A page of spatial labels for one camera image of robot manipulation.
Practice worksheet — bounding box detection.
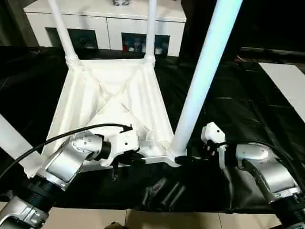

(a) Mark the tall black cabinet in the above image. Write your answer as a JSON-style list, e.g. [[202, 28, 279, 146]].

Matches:
[[180, 0, 215, 65]]

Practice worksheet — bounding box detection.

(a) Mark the white cabinet with glass doors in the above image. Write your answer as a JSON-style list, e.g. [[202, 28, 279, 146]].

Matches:
[[23, 0, 187, 58]]

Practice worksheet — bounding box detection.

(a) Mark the white plastic table leg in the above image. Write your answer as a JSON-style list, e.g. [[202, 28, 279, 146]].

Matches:
[[47, 0, 81, 66], [168, 0, 244, 163], [142, 0, 158, 65], [0, 114, 40, 177]]

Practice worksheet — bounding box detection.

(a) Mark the black mat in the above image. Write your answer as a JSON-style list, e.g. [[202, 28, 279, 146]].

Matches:
[[0, 45, 305, 214]]

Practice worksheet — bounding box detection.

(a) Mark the white plastic table top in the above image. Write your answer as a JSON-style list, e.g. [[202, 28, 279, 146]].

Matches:
[[25, 58, 191, 179]]

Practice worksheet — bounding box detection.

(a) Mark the black bar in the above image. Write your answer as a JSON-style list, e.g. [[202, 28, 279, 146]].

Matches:
[[239, 46, 305, 55]]

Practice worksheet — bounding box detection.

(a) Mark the white board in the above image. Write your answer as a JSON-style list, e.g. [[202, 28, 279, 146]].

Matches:
[[258, 62, 305, 117]]

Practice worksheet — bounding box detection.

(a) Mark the grey curtain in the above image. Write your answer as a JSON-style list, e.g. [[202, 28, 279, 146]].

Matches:
[[0, 0, 40, 47]]

